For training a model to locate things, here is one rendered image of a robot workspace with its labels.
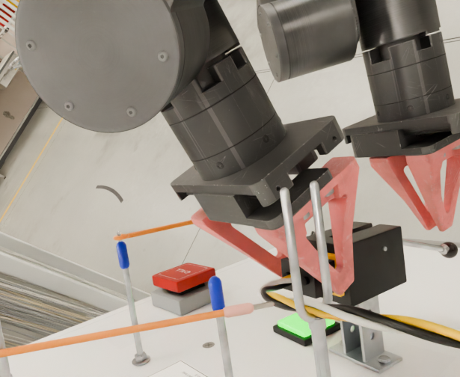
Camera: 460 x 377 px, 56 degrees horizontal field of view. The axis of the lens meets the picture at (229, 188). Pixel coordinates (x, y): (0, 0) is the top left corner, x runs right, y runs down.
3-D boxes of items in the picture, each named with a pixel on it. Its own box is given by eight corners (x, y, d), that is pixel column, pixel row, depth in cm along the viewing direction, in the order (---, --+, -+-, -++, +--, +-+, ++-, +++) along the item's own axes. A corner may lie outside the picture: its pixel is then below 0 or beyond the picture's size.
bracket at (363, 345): (402, 360, 29) (395, 289, 29) (379, 374, 28) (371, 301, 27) (351, 339, 33) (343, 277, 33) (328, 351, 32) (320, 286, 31)
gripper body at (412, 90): (460, 141, 28) (438, 28, 27) (343, 150, 37) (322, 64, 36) (508, 115, 32) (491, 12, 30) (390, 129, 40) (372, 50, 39)
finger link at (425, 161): (449, 249, 32) (424, 126, 30) (371, 238, 38) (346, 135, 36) (495, 215, 35) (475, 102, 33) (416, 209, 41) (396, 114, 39)
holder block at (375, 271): (408, 282, 30) (402, 225, 29) (351, 308, 27) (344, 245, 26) (360, 271, 33) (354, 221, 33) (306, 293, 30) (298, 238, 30)
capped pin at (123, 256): (154, 357, 35) (132, 228, 34) (140, 367, 34) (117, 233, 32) (141, 354, 36) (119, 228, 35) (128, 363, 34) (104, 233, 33)
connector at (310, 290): (366, 281, 28) (363, 251, 28) (313, 300, 26) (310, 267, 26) (331, 273, 31) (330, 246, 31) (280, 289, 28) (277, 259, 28)
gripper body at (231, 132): (274, 217, 20) (193, 77, 18) (182, 207, 29) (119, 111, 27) (353, 143, 23) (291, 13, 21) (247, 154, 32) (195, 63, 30)
